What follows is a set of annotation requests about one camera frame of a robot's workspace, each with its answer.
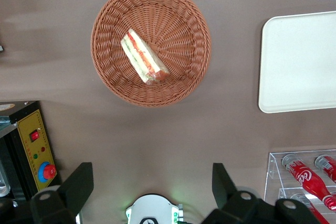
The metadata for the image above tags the red cola bottle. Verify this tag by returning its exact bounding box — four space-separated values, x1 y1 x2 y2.
314 154 336 184
281 153 336 211
290 193 331 224

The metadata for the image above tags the triangular sandwich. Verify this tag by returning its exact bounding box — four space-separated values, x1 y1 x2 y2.
120 28 171 86

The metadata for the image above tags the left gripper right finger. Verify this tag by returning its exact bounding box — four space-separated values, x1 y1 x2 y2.
202 163 276 224

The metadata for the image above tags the black food warmer cabinet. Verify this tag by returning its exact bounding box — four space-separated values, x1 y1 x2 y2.
0 100 63 204

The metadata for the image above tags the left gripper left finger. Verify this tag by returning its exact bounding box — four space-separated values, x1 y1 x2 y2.
30 162 95 224

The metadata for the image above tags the brown round wicker basket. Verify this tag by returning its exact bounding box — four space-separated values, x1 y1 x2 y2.
90 0 212 108

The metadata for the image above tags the steel food pan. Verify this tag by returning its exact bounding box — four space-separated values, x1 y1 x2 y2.
0 155 12 198

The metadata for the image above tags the clear acrylic bottle rack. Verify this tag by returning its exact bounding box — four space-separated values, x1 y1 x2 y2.
263 149 336 224

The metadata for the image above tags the cream plastic tray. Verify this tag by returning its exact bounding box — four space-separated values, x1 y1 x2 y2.
258 10 336 114

